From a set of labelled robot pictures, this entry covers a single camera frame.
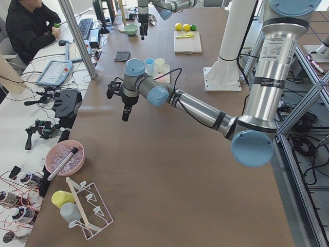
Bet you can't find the black keyboard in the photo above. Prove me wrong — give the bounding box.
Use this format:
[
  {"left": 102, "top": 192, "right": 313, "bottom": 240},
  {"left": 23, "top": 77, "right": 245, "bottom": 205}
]
[{"left": 78, "top": 18, "right": 93, "bottom": 40}]

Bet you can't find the wooden cup stand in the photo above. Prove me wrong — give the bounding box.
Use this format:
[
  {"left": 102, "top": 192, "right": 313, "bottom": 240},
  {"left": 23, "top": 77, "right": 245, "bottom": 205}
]
[{"left": 117, "top": 0, "right": 131, "bottom": 35}]

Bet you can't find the grey cup on rack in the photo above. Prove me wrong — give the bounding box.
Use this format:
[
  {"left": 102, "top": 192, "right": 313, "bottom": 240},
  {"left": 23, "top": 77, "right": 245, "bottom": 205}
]
[{"left": 60, "top": 202, "right": 82, "bottom": 223}]

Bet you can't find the seated person in black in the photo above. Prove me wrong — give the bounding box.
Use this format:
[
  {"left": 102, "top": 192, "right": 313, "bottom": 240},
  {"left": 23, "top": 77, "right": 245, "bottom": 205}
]
[{"left": 6, "top": 1, "right": 61, "bottom": 65}]

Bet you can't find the green lime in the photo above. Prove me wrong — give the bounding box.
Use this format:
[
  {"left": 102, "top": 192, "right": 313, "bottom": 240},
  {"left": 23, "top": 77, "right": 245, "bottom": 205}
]
[{"left": 190, "top": 25, "right": 197, "bottom": 31}]

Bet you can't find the cream rabbit tray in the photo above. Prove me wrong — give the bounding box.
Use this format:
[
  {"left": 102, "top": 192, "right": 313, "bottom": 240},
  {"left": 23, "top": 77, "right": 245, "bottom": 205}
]
[{"left": 145, "top": 63, "right": 170, "bottom": 83}]

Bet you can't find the pink mixing bowl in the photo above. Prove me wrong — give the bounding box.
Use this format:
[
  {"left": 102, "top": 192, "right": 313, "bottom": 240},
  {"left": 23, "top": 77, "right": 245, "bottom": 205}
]
[{"left": 45, "top": 139, "right": 86, "bottom": 177}]

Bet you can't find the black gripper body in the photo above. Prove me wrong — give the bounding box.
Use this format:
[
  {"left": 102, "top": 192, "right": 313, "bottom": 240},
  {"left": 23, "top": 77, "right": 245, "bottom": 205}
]
[
  {"left": 138, "top": 13, "right": 149, "bottom": 36},
  {"left": 106, "top": 77, "right": 139, "bottom": 111}
]

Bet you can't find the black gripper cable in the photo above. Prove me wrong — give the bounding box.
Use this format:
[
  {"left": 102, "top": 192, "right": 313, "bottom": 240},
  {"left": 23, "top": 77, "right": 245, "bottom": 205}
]
[{"left": 154, "top": 67, "right": 184, "bottom": 91}]

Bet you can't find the wooden cutting board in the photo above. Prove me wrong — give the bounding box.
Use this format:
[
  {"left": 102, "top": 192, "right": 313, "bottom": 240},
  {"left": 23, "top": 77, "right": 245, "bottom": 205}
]
[{"left": 174, "top": 31, "right": 202, "bottom": 55}]

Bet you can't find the green plastic cup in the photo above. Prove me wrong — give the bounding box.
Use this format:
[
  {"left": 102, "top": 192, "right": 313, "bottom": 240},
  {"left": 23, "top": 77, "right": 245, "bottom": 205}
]
[{"left": 147, "top": 73, "right": 154, "bottom": 79}]

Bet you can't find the green bowl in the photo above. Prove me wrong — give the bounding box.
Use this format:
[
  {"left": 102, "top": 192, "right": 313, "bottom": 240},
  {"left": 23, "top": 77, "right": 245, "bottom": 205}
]
[{"left": 124, "top": 24, "right": 138, "bottom": 36}]

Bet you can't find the metal ice scoop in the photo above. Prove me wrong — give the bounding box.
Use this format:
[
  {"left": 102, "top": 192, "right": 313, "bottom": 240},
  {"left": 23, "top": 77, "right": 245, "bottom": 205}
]
[{"left": 148, "top": 13, "right": 157, "bottom": 26}]

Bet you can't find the yellow plastic knife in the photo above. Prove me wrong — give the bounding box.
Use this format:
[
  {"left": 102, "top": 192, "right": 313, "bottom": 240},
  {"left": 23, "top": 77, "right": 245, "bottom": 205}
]
[{"left": 175, "top": 36, "right": 194, "bottom": 39}]

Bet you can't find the black monitor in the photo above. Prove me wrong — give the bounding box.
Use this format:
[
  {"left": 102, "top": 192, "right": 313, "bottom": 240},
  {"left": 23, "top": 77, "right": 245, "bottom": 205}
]
[{"left": 92, "top": 0, "right": 109, "bottom": 34}]

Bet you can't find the yellow cup on rack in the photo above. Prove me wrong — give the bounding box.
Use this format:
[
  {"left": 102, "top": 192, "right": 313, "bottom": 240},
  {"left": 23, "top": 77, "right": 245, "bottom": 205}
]
[{"left": 51, "top": 190, "right": 75, "bottom": 208}]

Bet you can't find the blue teach pendant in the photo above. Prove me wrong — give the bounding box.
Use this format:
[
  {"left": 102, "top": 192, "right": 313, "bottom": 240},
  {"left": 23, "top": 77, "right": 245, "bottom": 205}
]
[
  {"left": 36, "top": 60, "right": 72, "bottom": 86},
  {"left": 65, "top": 42, "right": 82, "bottom": 63}
]

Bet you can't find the grey folded cloth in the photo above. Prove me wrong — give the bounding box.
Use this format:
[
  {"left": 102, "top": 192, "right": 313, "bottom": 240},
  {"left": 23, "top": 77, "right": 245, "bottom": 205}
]
[{"left": 114, "top": 51, "right": 131, "bottom": 62}]

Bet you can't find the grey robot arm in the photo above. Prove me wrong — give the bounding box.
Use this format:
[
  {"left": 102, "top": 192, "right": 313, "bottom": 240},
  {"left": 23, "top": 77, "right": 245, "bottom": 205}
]
[
  {"left": 137, "top": 0, "right": 197, "bottom": 40},
  {"left": 95, "top": 8, "right": 248, "bottom": 173}
]

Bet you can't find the aluminium frame post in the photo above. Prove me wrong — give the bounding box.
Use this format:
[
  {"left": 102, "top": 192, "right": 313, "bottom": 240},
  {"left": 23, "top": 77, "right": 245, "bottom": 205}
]
[{"left": 58, "top": 0, "right": 97, "bottom": 79}]

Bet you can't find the white wire cup rack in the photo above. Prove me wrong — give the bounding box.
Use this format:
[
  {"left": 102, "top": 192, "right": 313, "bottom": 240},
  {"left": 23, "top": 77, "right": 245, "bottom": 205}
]
[{"left": 66, "top": 177, "right": 114, "bottom": 240}]

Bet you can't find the pink plastic cup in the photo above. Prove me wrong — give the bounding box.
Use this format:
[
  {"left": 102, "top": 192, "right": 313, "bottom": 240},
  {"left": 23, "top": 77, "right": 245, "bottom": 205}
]
[{"left": 155, "top": 77, "right": 166, "bottom": 82}]

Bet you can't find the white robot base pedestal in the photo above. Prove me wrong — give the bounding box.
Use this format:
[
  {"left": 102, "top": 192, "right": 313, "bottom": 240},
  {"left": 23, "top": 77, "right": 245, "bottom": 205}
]
[{"left": 204, "top": 0, "right": 258, "bottom": 91}]

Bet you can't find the metal muddler in bowl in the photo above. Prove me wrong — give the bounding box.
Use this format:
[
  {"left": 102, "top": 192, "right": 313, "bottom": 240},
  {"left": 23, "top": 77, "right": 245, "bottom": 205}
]
[{"left": 47, "top": 147, "right": 79, "bottom": 181}]

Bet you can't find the whole lemon near board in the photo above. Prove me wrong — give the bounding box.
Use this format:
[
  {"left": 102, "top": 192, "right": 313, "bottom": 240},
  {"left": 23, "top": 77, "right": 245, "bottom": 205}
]
[{"left": 182, "top": 24, "right": 191, "bottom": 32}]

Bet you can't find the blue plastic cup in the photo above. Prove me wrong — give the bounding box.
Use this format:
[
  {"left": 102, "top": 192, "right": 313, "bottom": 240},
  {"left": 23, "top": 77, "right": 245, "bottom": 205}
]
[{"left": 144, "top": 58, "right": 155, "bottom": 72}]

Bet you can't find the pale yellow plastic cup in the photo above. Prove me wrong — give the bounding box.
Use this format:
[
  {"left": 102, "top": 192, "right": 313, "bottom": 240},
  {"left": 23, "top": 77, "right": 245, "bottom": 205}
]
[{"left": 155, "top": 58, "right": 165, "bottom": 74}]

